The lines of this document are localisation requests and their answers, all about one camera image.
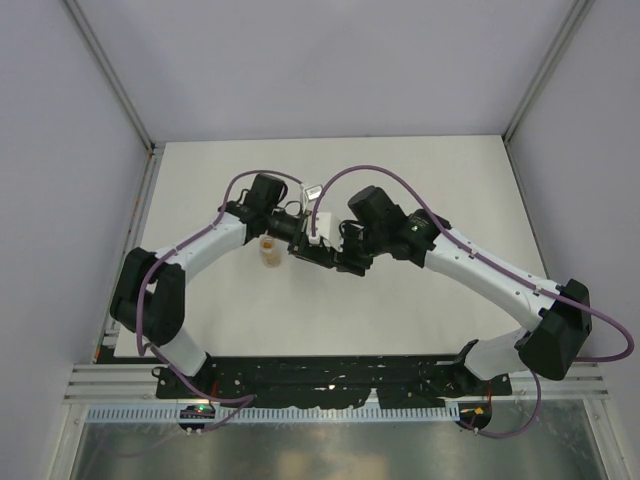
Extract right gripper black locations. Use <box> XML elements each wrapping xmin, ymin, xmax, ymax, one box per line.
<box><xmin>325</xmin><ymin>221</ymin><xmax>387</xmax><ymax>277</ymax></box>

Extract clear pill bottle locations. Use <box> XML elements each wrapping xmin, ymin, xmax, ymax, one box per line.
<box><xmin>259</xmin><ymin>235</ymin><xmax>282</xmax><ymax>268</ymax></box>

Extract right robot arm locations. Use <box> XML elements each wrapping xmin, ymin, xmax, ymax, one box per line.
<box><xmin>346</xmin><ymin>186</ymin><xmax>592</xmax><ymax>394</ymax></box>

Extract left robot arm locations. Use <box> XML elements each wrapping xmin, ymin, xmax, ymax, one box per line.
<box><xmin>109</xmin><ymin>170</ymin><xmax>339</xmax><ymax>398</ymax></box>

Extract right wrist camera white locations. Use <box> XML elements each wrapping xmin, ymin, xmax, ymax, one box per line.
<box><xmin>306</xmin><ymin>212</ymin><xmax>344</xmax><ymax>252</ymax></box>

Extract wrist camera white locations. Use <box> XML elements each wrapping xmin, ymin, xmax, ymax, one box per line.
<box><xmin>300</xmin><ymin>183</ymin><xmax>323</xmax><ymax>212</ymax></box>
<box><xmin>306</xmin><ymin>212</ymin><xmax>344</xmax><ymax>252</ymax></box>

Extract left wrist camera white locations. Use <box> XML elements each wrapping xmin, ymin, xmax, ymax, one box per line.
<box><xmin>300</xmin><ymin>183</ymin><xmax>323</xmax><ymax>212</ymax></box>

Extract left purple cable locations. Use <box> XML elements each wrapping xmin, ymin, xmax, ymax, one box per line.
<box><xmin>136</xmin><ymin>170</ymin><xmax>306</xmax><ymax>441</ymax></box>

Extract purple cable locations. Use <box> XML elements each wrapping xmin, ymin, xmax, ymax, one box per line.
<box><xmin>309</xmin><ymin>164</ymin><xmax>635</xmax><ymax>440</ymax></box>
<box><xmin>136</xmin><ymin>170</ymin><xmax>306</xmax><ymax>441</ymax></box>

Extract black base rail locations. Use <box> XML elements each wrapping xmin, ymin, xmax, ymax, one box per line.
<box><xmin>94</xmin><ymin>344</ymin><xmax>514</xmax><ymax>409</ymax></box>

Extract white slotted cable duct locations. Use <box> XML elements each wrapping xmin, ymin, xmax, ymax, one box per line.
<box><xmin>86</xmin><ymin>403</ymin><xmax>460</xmax><ymax>424</ymax></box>

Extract left aluminium frame post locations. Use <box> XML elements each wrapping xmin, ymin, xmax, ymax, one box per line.
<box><xmin>57</xmin><ymin>0</ymin><xmax>157</xmax><ymax>151</ymax></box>

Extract aluminium frame post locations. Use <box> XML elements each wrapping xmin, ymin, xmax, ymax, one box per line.
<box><xmin>57</xmin><ymin>0</ymin><xmax>157</xmax><ymax>151</ymax></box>
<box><xmin>502</xmin><ymin>0</ymin><xmax>595</xmax><ymax>149</ymax></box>

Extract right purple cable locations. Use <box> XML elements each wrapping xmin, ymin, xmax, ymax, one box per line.
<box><xmin>309</xmin><ymin>164</ymin><xmax>635</xmax><ymax>440</ymax></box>

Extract right aluminium frame post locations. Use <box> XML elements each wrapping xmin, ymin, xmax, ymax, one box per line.
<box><xmin>502</xmin><ymin>0</ymin><xmax>595</xmax><ymax>149</ymax></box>

